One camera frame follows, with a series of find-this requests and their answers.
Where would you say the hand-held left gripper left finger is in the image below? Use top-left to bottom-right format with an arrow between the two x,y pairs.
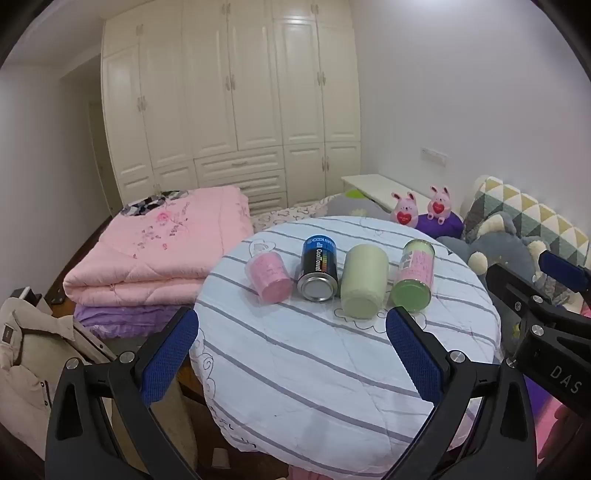
45,307 -> 199,480

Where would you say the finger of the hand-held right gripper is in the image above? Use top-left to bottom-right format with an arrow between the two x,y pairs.
485,261 -> 591,343
538,249 -> 591,293

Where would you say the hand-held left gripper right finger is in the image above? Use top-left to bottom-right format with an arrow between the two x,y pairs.
385,305 -> 539,480

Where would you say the green cup with pink label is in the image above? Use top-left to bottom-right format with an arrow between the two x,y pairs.
390,239 -> 437,315

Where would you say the pale green cup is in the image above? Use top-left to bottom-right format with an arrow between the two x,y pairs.
340,244 -> 390,320

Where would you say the black printed can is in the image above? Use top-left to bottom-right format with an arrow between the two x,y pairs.
297,234 -> 339,304

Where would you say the grey plush toy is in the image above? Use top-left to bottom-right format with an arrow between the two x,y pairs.
436,211 -> 561,298

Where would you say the purple folded blanket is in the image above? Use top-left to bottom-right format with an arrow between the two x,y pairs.
74,301 -> 200,341

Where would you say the triangle patterned pillow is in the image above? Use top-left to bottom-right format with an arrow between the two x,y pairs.
462,175 -> 591,280

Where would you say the pink cloth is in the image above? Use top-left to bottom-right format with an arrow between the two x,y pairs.
526,381 -> 591,480

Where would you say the purple cushion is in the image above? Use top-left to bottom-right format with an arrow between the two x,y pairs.
412,211 -> 464,240

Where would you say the pink folded quilt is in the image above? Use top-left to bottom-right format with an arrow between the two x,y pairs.
63,186 -> 255,306

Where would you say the pink bunny plush toy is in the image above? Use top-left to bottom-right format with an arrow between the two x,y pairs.
426,185 -> 452,221
391,191 -> 420,227

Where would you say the white striped table cloth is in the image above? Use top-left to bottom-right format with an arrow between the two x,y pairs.
189,215 -> 505,468

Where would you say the beige jacket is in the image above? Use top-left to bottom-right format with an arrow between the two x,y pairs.
0,295 -> 200,464

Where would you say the dark patterned cloth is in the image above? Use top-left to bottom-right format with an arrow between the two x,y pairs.
121,191 -> 191,217

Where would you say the grey and green pillow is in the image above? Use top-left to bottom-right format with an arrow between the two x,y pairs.
318,188 -> 394,221

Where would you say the white bedside bench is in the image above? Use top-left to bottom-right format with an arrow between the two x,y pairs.
341,174 -> 435,212

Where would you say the patterned bed sheet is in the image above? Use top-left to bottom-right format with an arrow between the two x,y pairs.
252,194 -> 352,232

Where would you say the cream wardrobe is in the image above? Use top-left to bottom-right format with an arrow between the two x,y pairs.
100,0 -> 363,219

